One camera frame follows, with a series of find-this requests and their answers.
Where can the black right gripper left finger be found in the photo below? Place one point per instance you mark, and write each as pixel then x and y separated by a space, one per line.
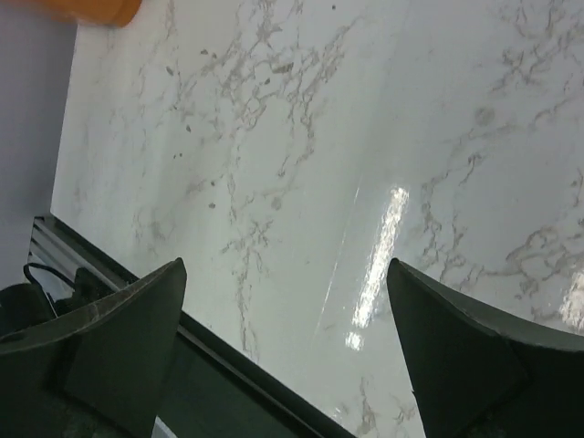
pixel 97 371

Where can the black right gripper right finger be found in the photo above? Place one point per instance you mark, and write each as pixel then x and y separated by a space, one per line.
pixel 478 371

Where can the orange plastic laundry basket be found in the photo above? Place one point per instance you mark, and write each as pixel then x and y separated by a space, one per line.
pixel 117 13

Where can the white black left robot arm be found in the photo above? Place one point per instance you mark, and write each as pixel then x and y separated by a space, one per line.
pixel 27 305

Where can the aluminium table edge rail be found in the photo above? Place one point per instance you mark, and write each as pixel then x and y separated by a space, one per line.
pixel 54 244

